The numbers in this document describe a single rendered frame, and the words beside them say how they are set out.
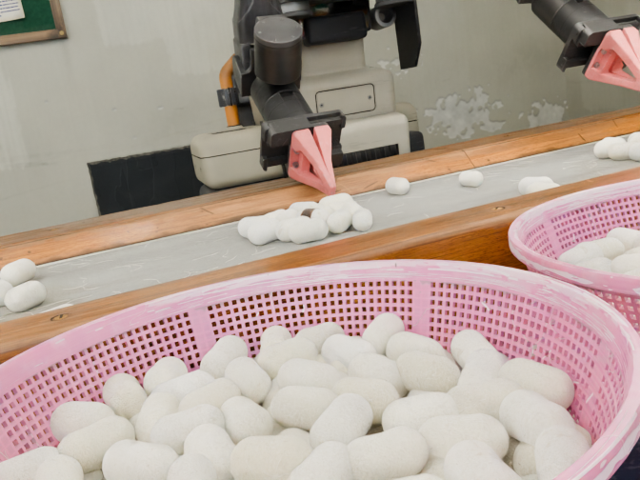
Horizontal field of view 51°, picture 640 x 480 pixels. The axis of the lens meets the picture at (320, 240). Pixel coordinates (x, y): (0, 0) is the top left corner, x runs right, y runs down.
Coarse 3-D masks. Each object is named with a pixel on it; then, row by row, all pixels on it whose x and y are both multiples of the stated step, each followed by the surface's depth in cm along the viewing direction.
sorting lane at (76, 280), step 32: (512, 160) 88; (544, 160) 85; (576, 160) 81; (608, 160) 77; (384, 192) 80; (416, 192) 76; (448, 192) 73; (480, 192) 70; (512, 192) 67; (224, 224) 75; (384, 224) 62; (96, 256) 69; (128, 256) 66; (160, 256) 64; (192, 256) 62; (224, 256) 59; (256, 256) 57; (64, 288) 57; (96, 288) 55; (128, 288) 54; (0, 320) 50
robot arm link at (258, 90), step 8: (256, 80) 85; (256, 88) 85; (264, 88) 84; (272, 88) 83; (280, 88) 83; (288, 88) 83; (296, 88) 84; (256, 96) 85; (264, 96) 83; (256, 104) 85; (264, 104) 83; (264, 120) 84
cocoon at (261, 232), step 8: (256, 224) 61; (264, 224) 61; (272, 224) 62; (248, 232) 61; (256, 232) 61; (264, 232) 61; (272, 232) 61; (256, 240) 61; (264, 240) 61; (272, 240) 62
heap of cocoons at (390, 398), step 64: (384, 320) 36; (128, 384) 33; (192, 384) 32; (256, 384) 32; (320, 384) 30; (384, 384) 29; (448, 384) 29; (512, 384) 27; (64, 448) 28; (128, 448) 26; (192, 448) 26; (256, 448) 25; (320, 448) 24; (384, 448) 24; (448, 448) 24; (512, 448) 26; (576, 448) 22
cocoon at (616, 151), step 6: (612, 144) 76; (618, 144) 75; (624, 144) 75; (630, 144) 74; (612, 150) 75; (618, 150) 75; (624, 150) 74; (612, 156) 75; (618, 156) 75; (624, 156) 75
